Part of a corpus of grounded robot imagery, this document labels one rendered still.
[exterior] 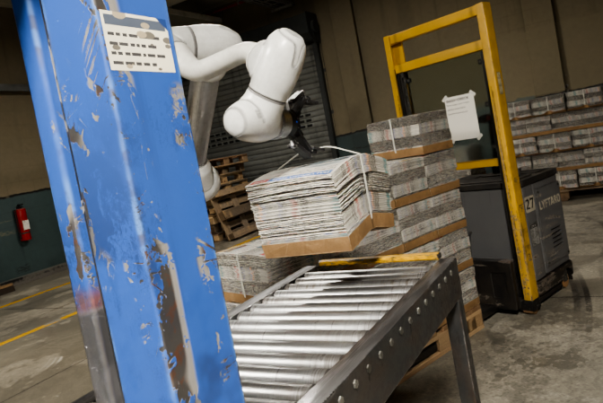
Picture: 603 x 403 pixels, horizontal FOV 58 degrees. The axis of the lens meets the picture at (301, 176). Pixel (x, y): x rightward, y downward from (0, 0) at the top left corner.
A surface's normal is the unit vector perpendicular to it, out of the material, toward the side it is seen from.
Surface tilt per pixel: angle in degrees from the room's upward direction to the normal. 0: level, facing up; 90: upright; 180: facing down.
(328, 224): 100
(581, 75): 90
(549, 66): 90
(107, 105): 90
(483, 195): 90
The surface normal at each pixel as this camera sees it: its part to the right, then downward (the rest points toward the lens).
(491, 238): -0.74, 0.18
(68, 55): -0.48, 0.14
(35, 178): 0.86, -0.14
